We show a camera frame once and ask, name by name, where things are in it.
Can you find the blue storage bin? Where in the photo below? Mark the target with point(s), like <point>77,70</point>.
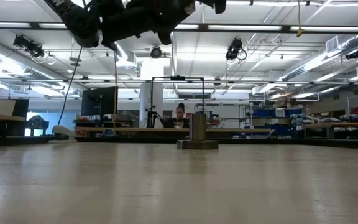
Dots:
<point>284,130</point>
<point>263,112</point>
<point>294,112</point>

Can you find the small blue object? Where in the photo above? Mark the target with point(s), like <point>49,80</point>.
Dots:
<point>109,133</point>

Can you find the thin black frame rail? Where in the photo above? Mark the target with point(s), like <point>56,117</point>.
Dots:
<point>259,82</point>

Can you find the large wooden desk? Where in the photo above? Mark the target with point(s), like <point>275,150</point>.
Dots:
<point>129,129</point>

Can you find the black hanging camera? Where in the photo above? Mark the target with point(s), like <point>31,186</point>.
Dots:
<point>234,48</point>

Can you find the black dome ceiling camera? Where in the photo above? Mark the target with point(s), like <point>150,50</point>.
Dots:
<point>155,52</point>

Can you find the white building column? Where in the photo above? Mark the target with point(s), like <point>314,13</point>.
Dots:
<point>157,93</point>

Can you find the metal lamp socket base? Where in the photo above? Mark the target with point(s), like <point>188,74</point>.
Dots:
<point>197,127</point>

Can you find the black ceiling camera cluster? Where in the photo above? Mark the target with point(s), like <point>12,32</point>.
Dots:
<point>28,46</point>

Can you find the brown cardboard box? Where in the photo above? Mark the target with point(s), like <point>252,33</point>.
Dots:
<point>283,102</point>

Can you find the dark background machine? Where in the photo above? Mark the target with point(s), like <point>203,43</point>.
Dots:
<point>37,123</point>

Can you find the black cabinet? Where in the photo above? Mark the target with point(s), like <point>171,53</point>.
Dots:
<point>20,115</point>

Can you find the white label card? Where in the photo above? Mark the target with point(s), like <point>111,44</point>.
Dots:
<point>280,112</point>

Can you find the wooden workbench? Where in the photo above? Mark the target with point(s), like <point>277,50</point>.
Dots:
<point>337,125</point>

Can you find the blue white rolled bundle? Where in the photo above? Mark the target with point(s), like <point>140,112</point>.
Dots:
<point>356,118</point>
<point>328,119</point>
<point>303,119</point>

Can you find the white ceiling vent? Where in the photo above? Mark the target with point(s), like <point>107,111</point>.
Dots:
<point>332,44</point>

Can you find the person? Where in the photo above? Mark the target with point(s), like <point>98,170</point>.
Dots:
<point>180,112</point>

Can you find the black computer monitor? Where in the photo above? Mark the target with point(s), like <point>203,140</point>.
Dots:
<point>99,101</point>

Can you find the black background robot arm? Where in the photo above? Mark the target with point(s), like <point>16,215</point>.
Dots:
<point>150,119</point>

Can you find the black overhead frame beam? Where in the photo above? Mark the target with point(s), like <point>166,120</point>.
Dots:
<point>202,27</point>

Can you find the silver ceiling duct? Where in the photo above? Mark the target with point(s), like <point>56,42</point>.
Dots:
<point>322,59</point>

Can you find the white LED light strip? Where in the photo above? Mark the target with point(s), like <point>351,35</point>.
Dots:
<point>53,25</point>
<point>328,29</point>
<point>5,25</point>
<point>244,27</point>
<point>186,26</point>

